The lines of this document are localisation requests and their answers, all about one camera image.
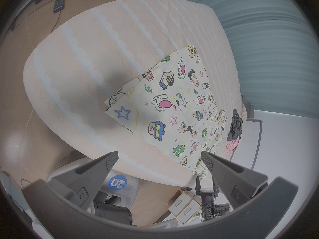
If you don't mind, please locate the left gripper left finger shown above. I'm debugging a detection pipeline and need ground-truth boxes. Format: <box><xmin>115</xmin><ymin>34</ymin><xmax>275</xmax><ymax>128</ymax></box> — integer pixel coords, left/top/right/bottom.
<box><xmin>51</xmin><ymin>151</ymin><xmax>119</xmax><ymax>210</ymax></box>

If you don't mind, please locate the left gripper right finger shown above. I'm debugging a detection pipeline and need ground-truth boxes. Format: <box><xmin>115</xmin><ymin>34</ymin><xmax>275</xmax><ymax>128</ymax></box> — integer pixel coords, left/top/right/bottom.
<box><xmin>201</xmin><ymin>151</ymin><xmax>269</xmax><ymax>210</ymax></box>

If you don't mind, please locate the white printed pyjama top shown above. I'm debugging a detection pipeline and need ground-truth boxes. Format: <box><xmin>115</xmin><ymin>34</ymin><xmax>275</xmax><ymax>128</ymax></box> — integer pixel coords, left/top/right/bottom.
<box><xmin>105</xmin><ymin>46</ymin><xmax>228</xmax><ymax>181</ymax></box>

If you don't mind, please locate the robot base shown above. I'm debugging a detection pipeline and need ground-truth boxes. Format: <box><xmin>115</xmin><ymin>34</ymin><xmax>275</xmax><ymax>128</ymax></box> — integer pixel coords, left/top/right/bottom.
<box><xmin>46</xmin><ymin>156</ymin><xmax>140</xmax><ymax>225</ymax></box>

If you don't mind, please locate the white chest of drawers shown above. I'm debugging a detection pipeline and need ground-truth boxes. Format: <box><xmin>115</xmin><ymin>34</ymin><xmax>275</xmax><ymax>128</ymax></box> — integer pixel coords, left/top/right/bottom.
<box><xmin>168</xmin><ymin>188</ymin><xmax>202</xmax><ymax>225</ymax></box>

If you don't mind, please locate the pink garment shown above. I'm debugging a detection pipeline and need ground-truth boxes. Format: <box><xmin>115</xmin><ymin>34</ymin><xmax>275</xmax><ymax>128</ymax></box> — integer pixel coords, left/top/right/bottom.
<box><xmin>225</xmin><ymin>139</ymin><xmax>239</xmax><ymax>155</ymax></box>

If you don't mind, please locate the dark grey garment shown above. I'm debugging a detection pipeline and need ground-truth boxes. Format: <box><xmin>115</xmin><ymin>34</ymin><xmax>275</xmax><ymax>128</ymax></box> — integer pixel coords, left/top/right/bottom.
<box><xmin>227</xmin><ymin>110</ymin><xmax>243</xmax><ymax>141</ymax></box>

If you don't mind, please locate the grey bedside table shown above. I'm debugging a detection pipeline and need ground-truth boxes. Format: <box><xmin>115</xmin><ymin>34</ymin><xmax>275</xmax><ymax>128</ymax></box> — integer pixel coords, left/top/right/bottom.
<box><xmin>241</xmin><ymin>95</ymin><xmax>255</xmax><ymax>109</ymax></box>

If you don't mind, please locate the bed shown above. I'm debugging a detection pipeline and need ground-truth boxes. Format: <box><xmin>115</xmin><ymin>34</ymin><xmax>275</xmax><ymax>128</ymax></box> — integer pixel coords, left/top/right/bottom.
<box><xmin>23</xmin><ymin>0</ymin><xmax>263</xmax><ymax>187</ymax></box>

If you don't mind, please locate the blue-green curtain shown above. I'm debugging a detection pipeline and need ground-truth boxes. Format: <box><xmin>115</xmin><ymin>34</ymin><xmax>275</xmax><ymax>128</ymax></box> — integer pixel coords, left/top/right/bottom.
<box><xmin>159</xmin><ymin>0</ymin><xmax>317</xmax><ymax>119</ymax></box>

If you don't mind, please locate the black power adapter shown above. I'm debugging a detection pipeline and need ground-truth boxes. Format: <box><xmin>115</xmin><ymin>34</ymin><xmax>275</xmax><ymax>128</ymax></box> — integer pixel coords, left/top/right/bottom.
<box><xmin>53</xmin><ymin>0</ymin><xmax>66</xmax><ymax>14</ymax></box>

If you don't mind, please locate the black cable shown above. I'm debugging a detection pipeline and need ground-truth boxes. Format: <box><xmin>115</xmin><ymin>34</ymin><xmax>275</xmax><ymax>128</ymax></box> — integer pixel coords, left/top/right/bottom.
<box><xmin>50</xmin><ymin>10</ymin><xmax>62</xmax><ymax>34</ymax></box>

